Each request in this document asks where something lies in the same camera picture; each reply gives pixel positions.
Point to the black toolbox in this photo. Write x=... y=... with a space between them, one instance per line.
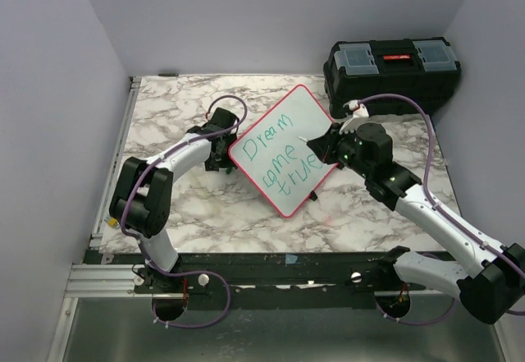
x=425 y=70

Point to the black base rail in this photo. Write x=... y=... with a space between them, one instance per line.
x=258 y=281

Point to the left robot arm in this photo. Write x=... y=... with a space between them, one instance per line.
x=141 y=201

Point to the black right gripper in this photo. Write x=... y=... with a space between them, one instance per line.
x=325 y=145

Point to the aluminium frame rail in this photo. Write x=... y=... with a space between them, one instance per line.
x=97 y=231

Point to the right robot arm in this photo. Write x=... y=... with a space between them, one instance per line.
x=485 y=275

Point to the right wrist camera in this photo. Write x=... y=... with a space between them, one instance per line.
x=359 y=115

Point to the pink framed whiteboard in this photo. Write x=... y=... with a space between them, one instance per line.
x=281 y=166

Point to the black whiteboard clip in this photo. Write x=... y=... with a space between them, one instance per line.
x=313 y=195

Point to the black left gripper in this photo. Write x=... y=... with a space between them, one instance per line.
x=215 y=165

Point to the yellow grey small object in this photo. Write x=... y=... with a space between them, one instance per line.
x=112 y=222

